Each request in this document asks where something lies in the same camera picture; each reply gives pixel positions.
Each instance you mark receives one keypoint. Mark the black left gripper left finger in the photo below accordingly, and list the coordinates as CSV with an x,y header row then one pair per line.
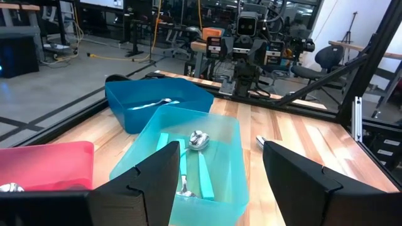
x,y
94,208

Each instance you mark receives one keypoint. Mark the white wall screen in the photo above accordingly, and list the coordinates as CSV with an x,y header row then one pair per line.
x,y
100,3

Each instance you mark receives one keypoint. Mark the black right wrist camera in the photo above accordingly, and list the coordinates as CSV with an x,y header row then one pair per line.
x,y
246,25

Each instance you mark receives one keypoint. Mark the black box with blue light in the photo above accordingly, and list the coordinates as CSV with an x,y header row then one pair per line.
x,y
19,56

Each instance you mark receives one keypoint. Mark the teal translucent plastic bin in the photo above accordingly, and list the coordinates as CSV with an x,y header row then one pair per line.
x,y
226,175

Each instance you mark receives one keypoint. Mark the orange box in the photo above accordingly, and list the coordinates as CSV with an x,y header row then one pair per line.
x,y
212,33

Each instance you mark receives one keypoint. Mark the black office chair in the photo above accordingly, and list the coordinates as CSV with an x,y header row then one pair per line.
x,y
328,58

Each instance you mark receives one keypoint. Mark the black tripod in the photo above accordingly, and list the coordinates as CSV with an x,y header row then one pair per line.
x,y
348,31

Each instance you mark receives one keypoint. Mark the small wooden table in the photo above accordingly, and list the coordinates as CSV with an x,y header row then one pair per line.
x,y
198,46

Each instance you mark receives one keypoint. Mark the silver aluminium bracket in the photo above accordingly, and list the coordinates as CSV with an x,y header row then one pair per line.
x,y
357,119

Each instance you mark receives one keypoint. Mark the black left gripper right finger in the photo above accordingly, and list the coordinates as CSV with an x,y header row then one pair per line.
x,y
314,201

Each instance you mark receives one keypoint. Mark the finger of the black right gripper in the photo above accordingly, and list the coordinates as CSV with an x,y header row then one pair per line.
x,y
258,51
229,48

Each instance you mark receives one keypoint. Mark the black curved camera mount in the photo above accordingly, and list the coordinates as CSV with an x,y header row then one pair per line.
x,y
117,78

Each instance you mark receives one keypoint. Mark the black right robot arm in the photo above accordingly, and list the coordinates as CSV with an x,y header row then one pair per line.
x,y
246,78

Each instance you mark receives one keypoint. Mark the black standing desk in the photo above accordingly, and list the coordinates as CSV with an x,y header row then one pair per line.
x,y
135,37

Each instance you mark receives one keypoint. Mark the grey office chair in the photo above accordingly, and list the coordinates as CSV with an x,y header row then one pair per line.
x,y
180,39

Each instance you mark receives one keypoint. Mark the blue plastic bin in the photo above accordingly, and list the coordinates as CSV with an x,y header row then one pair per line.
x,y
141,91

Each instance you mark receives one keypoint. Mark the red translucent plastic bin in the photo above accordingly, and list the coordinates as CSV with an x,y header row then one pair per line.
x,y
47,163

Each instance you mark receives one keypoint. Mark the wooden table top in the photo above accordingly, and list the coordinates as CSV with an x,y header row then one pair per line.
x,y
351,46

